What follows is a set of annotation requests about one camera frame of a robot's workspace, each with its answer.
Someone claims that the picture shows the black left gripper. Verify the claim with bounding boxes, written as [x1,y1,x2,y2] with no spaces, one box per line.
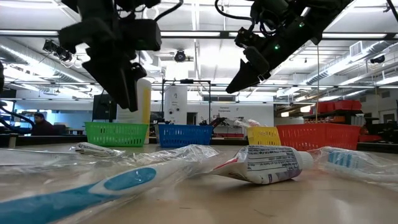
[58,17,147,113]

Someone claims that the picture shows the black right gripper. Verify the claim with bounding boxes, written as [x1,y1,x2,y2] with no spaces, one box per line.
[225,18,312,94]

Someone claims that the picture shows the blue toothbrush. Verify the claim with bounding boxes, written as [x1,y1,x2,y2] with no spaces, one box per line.
[0,144,220,224]
[307,146,398,191]

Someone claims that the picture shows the white canister with yellow label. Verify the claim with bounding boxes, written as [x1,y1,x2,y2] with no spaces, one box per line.
[116,77,152,144]

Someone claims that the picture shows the green plastic basket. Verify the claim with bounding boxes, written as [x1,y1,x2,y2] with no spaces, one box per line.
[84,121,149,147]

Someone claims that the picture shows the yellow plastic basket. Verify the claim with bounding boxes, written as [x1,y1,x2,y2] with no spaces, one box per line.
[247,126,282,146]

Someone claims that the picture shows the small dark wrapped toiletry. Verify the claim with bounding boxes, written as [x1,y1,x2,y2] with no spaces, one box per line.
[74,142,125,158]

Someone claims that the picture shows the blue plastic basket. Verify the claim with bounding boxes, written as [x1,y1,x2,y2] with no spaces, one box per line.
[157,124,214,148]

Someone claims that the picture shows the toothpaste tube with red stripe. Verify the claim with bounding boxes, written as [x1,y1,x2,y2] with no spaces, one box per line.
[214,144,314,185]

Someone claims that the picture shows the red plastic basket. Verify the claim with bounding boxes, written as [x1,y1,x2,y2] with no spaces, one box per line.
[275,123,362,151]

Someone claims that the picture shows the red storage bins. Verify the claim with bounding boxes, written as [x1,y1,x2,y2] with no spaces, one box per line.
[317,99,363,113]

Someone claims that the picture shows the person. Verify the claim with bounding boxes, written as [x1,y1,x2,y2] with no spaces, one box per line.
[30,112,56,136]

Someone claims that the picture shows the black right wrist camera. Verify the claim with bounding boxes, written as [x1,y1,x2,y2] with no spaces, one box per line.
[234,27,259,48]

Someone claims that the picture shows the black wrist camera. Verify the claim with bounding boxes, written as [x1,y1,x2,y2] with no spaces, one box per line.
[124,18,162,52]
[234,27,259,48]

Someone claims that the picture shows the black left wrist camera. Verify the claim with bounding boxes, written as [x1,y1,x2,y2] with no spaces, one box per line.
[124,18,162,52]

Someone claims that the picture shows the black ceiling camera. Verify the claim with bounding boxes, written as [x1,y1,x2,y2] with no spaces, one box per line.
[174,49,187,63]

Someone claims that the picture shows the black metal frame stand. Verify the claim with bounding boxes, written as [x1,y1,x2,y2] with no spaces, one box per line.
[160,78,212,125]

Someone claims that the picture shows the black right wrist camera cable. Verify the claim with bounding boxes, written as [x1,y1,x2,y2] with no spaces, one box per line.
[214,0,256,23]

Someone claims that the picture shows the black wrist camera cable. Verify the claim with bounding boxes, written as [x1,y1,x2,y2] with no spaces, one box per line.
[154,0,184,22]
[214,0,256,23]

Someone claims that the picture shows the black overhead camera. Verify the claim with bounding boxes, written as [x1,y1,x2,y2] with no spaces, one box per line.
[42,39,74,62]

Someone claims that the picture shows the black left wrist camera cable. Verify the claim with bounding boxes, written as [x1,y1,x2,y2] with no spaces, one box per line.
[154,0,184,22]

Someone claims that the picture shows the silver ventilation duct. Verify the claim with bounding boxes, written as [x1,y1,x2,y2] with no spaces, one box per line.
[306,40,398,85]

